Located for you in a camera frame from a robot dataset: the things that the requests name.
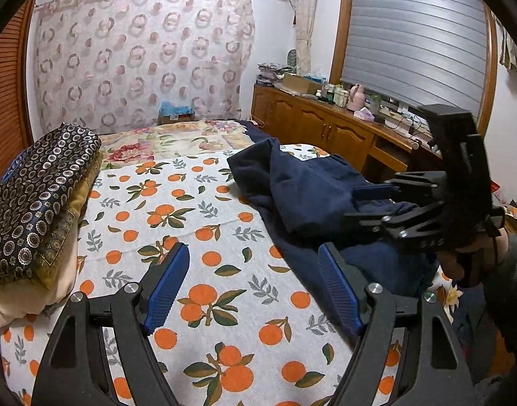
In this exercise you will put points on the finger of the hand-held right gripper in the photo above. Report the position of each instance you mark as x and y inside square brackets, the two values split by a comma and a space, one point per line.
[368, 223]
[372, 193]

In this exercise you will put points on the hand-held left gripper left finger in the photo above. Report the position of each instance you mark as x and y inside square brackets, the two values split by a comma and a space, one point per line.
[167, 292]

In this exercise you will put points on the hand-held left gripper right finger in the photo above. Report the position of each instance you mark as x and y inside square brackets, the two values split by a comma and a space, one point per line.
[338, 292]

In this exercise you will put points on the navy printed t-shirt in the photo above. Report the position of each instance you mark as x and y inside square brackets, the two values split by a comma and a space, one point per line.
[309, 186]

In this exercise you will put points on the person's right forearm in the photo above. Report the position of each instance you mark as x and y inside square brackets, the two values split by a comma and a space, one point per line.
[510, 296]

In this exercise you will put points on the person's right hand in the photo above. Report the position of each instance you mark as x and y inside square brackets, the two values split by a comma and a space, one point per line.
[450, 266]

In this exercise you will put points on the orange fruit print blanket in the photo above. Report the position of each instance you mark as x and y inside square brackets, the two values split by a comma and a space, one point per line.
[224, 237]

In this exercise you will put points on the pink tissue pack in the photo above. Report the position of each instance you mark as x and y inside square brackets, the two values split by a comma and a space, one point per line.
[363, 114]

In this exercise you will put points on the pink kettle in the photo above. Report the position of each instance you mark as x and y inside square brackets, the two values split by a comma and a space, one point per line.
[356, 97]

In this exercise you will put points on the wooden cabinet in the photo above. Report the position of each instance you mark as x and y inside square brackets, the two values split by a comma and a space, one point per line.
[309, 118]

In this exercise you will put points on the group of small bottles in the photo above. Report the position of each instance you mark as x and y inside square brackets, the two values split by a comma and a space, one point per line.
[335, 94]

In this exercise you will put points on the cardboard box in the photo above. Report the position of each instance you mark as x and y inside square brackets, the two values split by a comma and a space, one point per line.
[300, 83]

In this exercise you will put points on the beige pillow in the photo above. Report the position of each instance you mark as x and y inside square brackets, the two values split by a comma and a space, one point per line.
[26, 300]

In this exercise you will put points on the grey window blind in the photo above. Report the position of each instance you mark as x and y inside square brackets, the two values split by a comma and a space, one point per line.
[410, 29]

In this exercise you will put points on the floral bedsheet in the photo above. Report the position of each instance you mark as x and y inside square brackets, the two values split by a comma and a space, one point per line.
[165, 139]

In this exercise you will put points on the pile of folded cloths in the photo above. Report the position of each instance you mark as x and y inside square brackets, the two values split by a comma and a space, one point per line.
[273, 72]

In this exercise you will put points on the dark medallion patterned folded quilt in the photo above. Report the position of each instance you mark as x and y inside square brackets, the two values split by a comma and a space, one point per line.
[26, 194]

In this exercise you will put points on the blue box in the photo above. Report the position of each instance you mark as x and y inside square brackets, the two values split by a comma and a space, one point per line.
[177, 113]

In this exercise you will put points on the beige window curtain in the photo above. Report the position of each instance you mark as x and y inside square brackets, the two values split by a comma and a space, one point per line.
[305, 17]

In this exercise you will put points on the circle patterned sheer curtain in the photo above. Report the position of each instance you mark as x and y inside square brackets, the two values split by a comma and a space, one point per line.
[135, 50]

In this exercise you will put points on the wooden louvred door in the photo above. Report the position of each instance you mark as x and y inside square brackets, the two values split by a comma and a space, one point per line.
[9, 93]

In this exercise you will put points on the wooden window frame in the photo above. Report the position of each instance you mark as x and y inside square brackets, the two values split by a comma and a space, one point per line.
[490, 72]

